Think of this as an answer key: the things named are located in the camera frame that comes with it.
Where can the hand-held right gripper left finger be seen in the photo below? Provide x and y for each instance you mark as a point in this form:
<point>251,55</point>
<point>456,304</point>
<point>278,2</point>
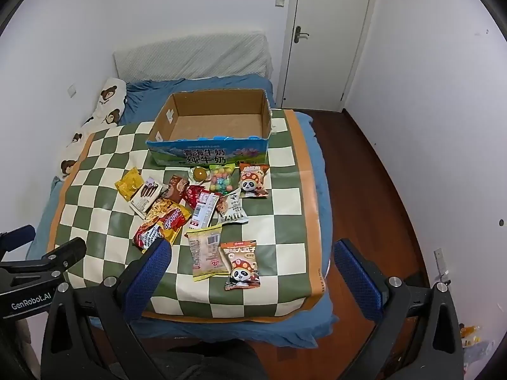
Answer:
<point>152,267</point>

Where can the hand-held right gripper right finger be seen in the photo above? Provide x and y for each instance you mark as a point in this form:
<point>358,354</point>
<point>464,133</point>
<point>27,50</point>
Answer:
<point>356,281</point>

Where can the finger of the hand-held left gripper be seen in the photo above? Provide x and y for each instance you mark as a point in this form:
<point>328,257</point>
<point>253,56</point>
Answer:
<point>18,235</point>
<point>65,253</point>

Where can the red noodle snack packet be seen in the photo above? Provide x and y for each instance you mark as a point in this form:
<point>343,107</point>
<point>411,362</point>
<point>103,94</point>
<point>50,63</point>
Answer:
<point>164,219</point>

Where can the beige snack packet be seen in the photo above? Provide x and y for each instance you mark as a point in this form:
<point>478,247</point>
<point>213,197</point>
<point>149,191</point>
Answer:
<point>204,253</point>

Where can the white chocolate stick packet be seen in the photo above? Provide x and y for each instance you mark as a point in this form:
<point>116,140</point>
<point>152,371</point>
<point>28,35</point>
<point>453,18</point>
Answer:
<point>144,198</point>

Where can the red white snack packet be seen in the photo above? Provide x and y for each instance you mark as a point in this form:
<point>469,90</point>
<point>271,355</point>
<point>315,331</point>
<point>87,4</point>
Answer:
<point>204,210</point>

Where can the small red snack packet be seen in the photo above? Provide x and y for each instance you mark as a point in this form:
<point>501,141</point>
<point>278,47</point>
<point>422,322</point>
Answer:
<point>193,196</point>

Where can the brown snack packet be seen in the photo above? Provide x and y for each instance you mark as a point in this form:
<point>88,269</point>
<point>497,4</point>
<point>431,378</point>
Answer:
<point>176,188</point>

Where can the yellow snack packet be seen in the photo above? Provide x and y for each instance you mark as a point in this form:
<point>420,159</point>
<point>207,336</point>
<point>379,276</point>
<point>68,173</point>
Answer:
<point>128,185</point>

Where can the orange panda snack packet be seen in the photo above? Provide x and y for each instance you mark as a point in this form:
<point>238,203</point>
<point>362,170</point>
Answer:
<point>253,182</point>
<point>241,265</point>

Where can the white grey snack packet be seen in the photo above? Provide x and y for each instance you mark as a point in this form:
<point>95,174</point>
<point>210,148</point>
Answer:
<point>233,209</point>

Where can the round pastry packet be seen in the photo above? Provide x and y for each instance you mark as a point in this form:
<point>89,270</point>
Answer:
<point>199,174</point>

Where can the colourful candy ball bag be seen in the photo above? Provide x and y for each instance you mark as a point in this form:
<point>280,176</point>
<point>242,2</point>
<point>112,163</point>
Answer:
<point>220,180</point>

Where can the cardboard box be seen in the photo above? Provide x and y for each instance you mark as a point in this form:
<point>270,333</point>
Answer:
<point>214,124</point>

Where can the blue bed sheet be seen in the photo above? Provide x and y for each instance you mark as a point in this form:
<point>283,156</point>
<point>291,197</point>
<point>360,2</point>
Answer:
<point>321,202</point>

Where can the green white checkered mat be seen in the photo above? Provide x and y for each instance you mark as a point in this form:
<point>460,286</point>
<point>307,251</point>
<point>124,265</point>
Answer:
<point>277,213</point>

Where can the orange yellow plastic bag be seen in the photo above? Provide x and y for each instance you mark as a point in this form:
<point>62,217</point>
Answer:
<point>470,334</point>

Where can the bear print pillow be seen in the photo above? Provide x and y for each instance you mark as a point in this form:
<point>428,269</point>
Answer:
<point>97,120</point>

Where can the white covered headboard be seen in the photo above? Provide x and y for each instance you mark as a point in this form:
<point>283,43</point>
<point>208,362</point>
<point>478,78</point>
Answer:
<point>190,61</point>

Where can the white door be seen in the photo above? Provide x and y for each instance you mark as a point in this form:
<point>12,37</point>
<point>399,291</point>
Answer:
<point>328,35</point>

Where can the white wall outlet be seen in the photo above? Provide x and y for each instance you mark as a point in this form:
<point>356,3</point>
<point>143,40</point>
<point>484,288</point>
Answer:
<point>72,90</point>

